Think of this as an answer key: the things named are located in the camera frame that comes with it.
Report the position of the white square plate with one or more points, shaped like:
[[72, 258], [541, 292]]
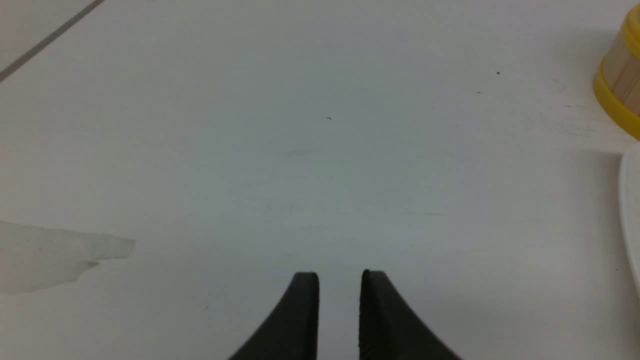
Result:
[[629, 209]]

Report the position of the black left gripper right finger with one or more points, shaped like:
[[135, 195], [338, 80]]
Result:
[[388, 327]]

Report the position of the clear tape piece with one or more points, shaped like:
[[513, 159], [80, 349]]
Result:
[[35, 258]]

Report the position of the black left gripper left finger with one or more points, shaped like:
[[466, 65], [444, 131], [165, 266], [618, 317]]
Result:
[[290, 331]]

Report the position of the yellow rimmed bamboo steamer basket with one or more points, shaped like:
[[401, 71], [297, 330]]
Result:
[[616, 83]]

